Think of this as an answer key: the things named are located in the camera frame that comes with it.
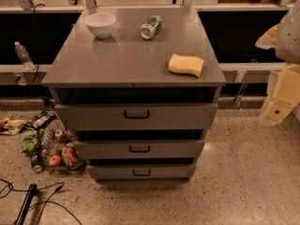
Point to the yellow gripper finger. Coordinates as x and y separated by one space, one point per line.
269 39
283 95

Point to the yellow sponge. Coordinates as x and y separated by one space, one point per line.
190 65

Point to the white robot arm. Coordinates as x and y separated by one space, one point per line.
288 39

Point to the white bowl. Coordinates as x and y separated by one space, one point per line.
100 25

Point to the top grey drawer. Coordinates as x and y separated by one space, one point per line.
135 117

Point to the grey drawer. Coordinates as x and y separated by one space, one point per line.
156 149
130 172
135 117

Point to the green soda can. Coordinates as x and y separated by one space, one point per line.
150 27

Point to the middle grey drawer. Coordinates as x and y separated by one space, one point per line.
156 149

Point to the bottom grey drawer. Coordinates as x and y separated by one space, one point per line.
130 172

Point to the grey drawer cabinet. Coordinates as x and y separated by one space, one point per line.
124 68

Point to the red green snack bag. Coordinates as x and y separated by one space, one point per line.
69 156

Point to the small can in basket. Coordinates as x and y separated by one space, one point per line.
60 135

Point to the blue white snack bag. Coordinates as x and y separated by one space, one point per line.
40 120

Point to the red apple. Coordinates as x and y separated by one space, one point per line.
55 161

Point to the clear plastic water bottle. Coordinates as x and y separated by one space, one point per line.
24 56

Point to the blue soda can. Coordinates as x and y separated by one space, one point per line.
36 162

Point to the green chip bag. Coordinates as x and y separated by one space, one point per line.
31 141

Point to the black stand bar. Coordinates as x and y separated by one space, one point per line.
30 194

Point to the yellow snack bag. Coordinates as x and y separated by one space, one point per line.
11 126

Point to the wire basket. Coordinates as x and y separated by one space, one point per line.
50 146

